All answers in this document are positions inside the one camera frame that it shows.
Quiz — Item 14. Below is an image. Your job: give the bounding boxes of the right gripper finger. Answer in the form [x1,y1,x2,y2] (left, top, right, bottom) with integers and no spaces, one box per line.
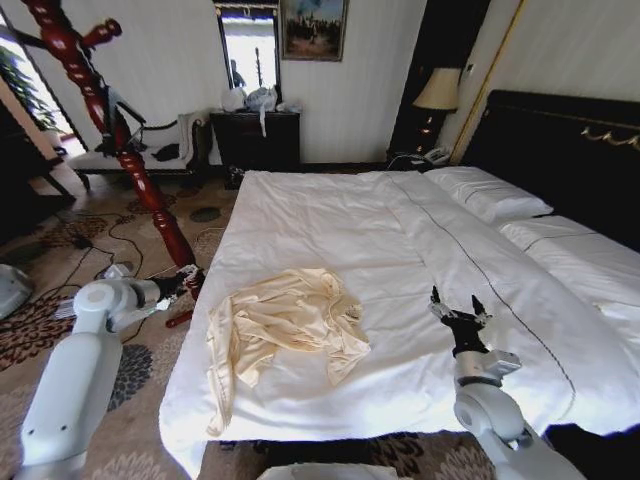
[469,294,493,324]
[428,285,455,324]

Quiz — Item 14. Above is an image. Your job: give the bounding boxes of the large white duvet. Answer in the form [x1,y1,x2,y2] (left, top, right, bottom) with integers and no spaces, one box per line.
[158,168,577,465]

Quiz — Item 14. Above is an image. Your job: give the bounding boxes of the cream crumpled shirt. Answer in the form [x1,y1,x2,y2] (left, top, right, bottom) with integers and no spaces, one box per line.
[205,267,372,437]

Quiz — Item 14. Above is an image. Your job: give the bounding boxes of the small white duvet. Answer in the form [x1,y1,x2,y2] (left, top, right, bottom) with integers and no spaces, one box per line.
[498,214,640,437]

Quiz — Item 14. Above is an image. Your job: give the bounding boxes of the white pillow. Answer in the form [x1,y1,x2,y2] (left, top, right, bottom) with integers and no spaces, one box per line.
[423,165,555,225]

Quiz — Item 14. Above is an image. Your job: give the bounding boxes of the white upholstered bench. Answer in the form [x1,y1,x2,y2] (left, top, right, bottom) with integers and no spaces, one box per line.
[66,111,212,190]

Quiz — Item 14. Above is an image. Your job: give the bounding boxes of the black garment on bench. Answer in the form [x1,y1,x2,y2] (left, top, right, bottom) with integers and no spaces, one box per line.
[151,143,182,163]

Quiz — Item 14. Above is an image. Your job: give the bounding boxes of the dark wooden dresser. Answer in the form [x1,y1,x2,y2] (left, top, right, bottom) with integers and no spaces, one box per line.
[209,109,302,170]

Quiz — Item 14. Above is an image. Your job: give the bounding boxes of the red wooden coat stand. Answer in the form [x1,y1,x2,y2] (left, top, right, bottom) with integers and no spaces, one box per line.
[20,0,206,330]

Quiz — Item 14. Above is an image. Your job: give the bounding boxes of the dark nightstand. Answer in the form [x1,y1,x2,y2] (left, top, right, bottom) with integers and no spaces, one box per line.
[385,147,454,174]

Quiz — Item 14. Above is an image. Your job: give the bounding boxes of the grey plastic device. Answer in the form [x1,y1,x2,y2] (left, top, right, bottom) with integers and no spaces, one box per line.
[0,263,36,322]

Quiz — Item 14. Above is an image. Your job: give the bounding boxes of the black bag on stand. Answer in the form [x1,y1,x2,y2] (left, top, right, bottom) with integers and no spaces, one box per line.
[94,83,147,157]

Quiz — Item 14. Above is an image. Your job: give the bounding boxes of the round white plastic bag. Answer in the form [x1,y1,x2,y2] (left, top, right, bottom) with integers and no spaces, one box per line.
[221,88,247,112]

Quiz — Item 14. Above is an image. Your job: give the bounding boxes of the black headboard with gold trim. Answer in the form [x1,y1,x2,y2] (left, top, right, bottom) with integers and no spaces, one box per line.
[449,88,640,251]

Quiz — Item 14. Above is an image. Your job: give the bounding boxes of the grey knotted plastic bag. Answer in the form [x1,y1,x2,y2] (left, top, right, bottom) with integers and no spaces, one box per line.
[243,85,280,137]

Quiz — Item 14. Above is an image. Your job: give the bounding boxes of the dark wooden table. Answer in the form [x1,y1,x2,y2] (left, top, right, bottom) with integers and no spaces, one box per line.
[0,98,92,224]

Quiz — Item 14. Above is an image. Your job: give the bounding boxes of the white robot front shell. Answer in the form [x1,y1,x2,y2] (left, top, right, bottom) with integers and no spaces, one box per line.
[256,464,387,480]

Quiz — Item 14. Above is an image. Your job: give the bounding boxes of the table lamp with cream shade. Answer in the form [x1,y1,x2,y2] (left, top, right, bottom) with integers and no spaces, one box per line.
[411,66,462,151]

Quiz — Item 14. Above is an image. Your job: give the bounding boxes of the green potted plant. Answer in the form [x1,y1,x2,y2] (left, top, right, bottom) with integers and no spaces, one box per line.
[0,43,62,135]

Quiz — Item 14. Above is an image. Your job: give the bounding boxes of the gold framed painting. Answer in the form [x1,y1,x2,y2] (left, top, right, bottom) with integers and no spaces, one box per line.
[279,0,350,63]

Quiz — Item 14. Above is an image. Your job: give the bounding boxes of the black floor cable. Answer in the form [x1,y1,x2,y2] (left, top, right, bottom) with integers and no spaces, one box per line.
[47,197,174,281]

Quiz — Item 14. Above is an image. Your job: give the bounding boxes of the dark framed wall mirror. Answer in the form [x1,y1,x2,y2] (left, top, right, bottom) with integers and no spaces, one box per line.
[213,0,283,97]

